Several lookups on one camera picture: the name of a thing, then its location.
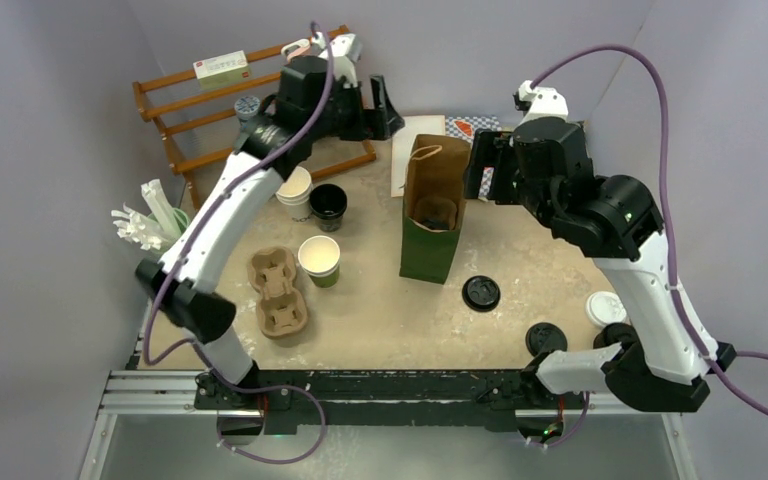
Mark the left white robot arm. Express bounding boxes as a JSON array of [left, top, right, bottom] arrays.
[[135, 56, 404, 409]]

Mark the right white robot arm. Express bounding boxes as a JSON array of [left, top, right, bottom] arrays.
[[464, 117, 736, 413]]

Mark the white paper bag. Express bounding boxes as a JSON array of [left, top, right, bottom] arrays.
[[390, 115, 445, 198]]

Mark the green straw holder cup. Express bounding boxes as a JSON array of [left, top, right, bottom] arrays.
[[173, 208, 190, 234]]

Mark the wooden shelf rack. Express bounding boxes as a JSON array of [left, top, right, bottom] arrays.
[[132, 25, 378, 221]]

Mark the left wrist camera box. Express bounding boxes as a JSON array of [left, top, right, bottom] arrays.
[[330, 33, 363, 88]]

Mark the blue lidded jar left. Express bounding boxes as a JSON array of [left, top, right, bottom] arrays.
[[233, 95, 261, 125]]

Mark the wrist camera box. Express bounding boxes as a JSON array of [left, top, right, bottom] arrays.
[[513, 80, 569, 123], [330, 33, 363, 88]]

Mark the black paper cup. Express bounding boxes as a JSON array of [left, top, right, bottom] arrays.
[[310, 184, 348, 232]]

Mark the blue checkered paper bag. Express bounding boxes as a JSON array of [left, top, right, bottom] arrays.
[[444, 116, 502, 201]]

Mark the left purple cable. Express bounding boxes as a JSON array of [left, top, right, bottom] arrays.
[[142, 21, 336, 367]]

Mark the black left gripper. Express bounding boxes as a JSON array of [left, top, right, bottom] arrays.
[[307, 74, 402, 143]]

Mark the white green box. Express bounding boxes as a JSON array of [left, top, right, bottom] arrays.
[[193, 50, 251, 91]]

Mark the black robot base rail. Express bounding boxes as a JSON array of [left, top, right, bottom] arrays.
[[194, 369, 584, 435]]

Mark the white paper cup stack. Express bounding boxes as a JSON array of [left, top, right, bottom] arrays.
[[275, 166, 313, 222], [297, 235, 341, 288]]

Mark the pink white clip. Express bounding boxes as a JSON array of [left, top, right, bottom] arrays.
[[280, 38, 311, 64]]

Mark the green paper bag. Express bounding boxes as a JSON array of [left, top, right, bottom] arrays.
[[399, 134, 471, 284]]

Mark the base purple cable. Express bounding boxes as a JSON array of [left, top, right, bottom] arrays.
[[215, 385, 328, 467]]

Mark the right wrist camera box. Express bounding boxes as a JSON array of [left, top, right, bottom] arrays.
[[513, 80, 569, 123]]

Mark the white cup lid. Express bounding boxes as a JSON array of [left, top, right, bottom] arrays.
[[585, 291, 628, 328]]

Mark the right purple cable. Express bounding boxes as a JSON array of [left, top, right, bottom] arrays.
[[530, 43, 768, 427]]

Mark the brown pulp cup carrier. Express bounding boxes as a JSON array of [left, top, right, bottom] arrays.
[[412, 195, 458, 231]]

